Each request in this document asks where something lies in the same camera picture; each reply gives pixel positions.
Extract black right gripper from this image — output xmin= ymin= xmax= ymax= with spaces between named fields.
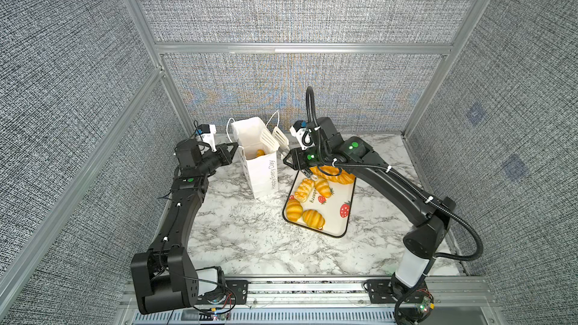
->
xmin=281 ymin=146 xmax=332 ymax=170

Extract white and steel tongs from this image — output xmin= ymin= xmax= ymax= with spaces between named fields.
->
xmin=259 ymin=126 xmax=291 ymax=157

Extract white paper gift bag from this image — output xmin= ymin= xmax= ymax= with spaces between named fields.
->
xmin=226 ymin=117 xmax=278 ymax=200

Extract pale braided bread roll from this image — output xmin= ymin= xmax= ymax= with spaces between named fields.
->
xmin=294 ymin=178 xmax=315 ymax=203

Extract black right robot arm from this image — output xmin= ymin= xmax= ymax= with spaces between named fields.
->
xmin=283 ymin=87 xmax=484 ymax=301

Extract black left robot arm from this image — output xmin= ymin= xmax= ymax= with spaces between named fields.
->
xmin=130 ymin=138 xmax=239 ymax=314

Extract long twisted bread loaf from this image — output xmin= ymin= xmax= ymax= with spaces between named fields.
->
xmin=309 ymin=166 xmax=355 ymax=184

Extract small striped croissant upper middle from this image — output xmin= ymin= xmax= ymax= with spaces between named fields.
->
xmin=315 ymin=178 xmax=333 ymax=199

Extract white strawberry tray black rim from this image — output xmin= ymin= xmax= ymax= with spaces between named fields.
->
xmin=281 ymin=172 xmax=356 ymax=238

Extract striped croissant bottom left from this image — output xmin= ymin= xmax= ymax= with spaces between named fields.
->
xmin=285 ymin=199 xmax=303 ymax=222

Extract striped croissant bottom middle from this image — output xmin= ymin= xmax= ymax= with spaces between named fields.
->
xmin=302 ymin=209 xmax=325 ymax=230

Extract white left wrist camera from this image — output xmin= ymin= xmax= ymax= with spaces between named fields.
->
xmin=195 ymin=124 xmax=216 ymax=152

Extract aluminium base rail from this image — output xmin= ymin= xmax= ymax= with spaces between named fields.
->
xmin=113 ymin=275 xmax=507 ymax=324

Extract aluminium frame struts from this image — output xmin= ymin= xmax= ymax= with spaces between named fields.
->
xmin=0 ymin=0 xmax=511 ymax=299

